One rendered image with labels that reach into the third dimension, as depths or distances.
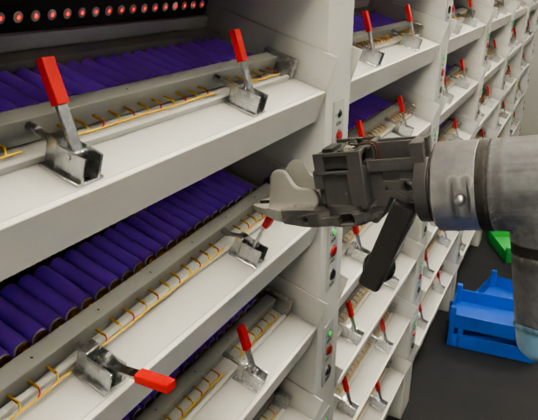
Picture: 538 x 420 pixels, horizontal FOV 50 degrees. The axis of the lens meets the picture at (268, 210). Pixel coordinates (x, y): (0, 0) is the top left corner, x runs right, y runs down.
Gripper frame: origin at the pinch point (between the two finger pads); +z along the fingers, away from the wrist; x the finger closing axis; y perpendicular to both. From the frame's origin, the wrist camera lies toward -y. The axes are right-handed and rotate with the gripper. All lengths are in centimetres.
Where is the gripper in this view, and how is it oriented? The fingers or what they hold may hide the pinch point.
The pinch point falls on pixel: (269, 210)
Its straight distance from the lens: 69.8
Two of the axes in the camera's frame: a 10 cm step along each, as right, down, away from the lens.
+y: -1.8, -9.4, -2.8
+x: -4.7, 3.3, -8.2
